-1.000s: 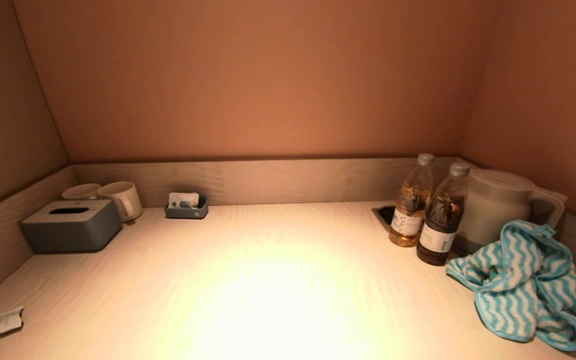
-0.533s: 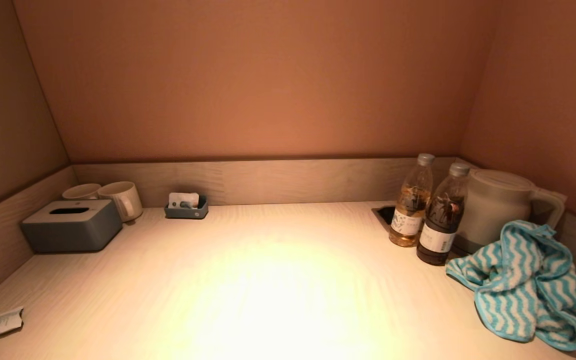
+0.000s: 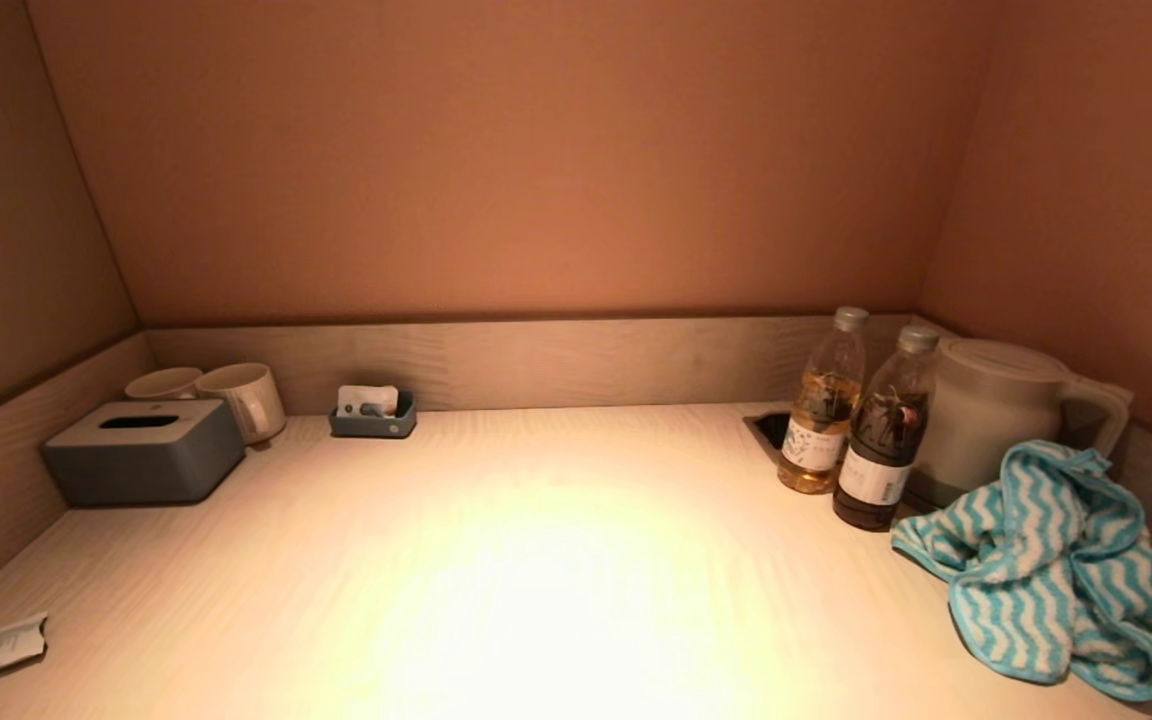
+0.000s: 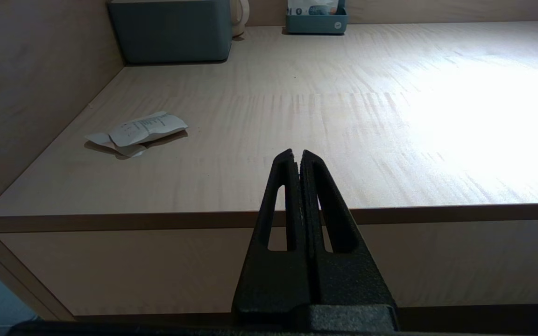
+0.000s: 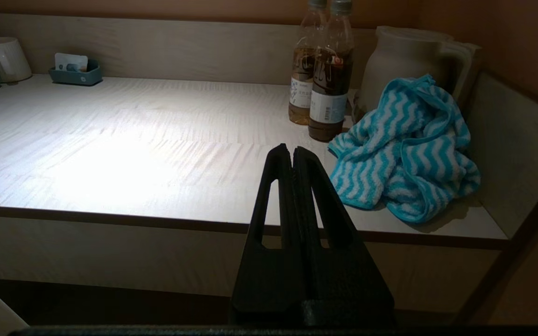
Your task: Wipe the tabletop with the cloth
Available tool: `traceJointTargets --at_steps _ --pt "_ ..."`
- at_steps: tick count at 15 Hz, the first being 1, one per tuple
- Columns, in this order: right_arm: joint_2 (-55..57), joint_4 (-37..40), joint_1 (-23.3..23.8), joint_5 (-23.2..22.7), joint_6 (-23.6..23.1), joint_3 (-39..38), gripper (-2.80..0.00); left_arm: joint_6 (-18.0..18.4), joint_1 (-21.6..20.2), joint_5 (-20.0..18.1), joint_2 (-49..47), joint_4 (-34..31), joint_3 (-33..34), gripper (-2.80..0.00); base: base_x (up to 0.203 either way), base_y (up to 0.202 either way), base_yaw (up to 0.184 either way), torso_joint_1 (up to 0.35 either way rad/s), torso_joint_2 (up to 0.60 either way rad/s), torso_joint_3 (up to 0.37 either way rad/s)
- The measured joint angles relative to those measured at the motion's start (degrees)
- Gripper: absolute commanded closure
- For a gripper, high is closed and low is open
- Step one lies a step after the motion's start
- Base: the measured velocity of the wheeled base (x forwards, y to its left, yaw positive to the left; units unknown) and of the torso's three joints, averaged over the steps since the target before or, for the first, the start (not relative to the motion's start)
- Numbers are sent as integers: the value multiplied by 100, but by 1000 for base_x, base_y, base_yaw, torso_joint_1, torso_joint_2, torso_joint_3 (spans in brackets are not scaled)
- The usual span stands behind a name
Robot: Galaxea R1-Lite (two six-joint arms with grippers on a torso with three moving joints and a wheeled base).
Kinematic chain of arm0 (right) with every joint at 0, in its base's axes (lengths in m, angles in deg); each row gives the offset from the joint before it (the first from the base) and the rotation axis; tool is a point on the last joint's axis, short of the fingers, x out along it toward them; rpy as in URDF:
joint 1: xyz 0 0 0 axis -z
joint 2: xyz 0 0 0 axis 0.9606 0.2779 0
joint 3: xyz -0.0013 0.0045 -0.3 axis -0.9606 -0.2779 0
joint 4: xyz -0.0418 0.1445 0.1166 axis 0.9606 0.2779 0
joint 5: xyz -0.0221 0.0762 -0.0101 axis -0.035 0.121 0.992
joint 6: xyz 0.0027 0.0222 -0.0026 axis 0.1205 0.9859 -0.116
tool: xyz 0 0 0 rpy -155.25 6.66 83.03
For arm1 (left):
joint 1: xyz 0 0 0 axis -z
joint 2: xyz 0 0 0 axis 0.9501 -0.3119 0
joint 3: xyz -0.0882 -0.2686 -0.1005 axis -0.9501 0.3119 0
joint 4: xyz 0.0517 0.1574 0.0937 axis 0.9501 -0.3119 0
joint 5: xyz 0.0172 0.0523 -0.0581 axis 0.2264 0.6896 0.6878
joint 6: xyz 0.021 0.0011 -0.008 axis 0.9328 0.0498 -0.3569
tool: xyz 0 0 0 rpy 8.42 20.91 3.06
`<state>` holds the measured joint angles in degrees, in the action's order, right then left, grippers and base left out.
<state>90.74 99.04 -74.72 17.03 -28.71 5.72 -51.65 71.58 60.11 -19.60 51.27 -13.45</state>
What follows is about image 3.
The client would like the blue white striped towel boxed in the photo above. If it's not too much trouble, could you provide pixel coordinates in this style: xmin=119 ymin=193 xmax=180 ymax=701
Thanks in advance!
xmin=891 ymin=439 xmax=1152 ymax=703

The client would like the black recessed table socket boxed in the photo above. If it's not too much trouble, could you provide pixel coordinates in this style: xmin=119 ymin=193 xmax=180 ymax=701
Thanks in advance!
xmin=743 ymin=410 xmax=795 ymax=466

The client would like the small grey-blue tray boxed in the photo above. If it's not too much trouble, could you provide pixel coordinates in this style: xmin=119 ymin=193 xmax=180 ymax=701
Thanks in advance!
xmin=328 ymin=390 xmax=418 ymax=440

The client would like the white sachet packet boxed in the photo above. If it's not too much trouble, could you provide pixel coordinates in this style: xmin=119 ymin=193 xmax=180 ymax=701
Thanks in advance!
xmin=337 ymin=385 xmax=400 ymax=419

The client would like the amber drink bottle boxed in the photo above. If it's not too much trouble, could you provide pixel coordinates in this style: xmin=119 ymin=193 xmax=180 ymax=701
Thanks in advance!
xmin=777 ymin=306 xmax=871 ymax=496

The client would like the dark drink bottle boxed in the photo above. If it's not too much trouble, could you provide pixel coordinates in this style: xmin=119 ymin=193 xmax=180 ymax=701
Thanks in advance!
xmin=832 ymin=324 xmax=941 ymax=532

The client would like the white electric kettle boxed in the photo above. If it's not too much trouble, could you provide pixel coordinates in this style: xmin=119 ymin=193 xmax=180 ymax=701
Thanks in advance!
xmin=904 ymin=337 xmax=1135 ymax=511

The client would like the grey tissue box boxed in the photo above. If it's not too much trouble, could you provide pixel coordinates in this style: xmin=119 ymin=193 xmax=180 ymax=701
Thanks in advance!
xmin=43 ymin=399 xmax=247 ymax=506

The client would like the white mug with handle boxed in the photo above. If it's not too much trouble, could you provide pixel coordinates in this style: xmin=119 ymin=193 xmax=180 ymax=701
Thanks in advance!
xmin=195 ymin=362 xmax=288 ymax=447

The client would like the white mug without visible handle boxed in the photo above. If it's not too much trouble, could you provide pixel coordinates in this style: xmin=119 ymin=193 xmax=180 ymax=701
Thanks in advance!
xmin=125 ymin=367 xmax=205 ymax=402

